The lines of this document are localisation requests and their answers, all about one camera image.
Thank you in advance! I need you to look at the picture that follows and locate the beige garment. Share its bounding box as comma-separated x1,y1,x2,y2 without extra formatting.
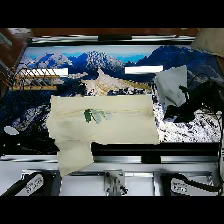
191,28,224,59

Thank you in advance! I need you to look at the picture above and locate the silver frame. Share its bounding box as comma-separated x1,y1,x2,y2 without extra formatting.
0,153,224,197

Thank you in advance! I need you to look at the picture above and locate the cream T-shirt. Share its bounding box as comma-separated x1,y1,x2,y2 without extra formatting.
45,94,161,178

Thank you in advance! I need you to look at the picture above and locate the grey garment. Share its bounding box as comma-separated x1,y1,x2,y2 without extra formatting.
154,65,190,112

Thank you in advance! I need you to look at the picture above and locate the black cable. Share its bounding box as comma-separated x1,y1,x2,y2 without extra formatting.
170,172,224,194
187,72,218,101

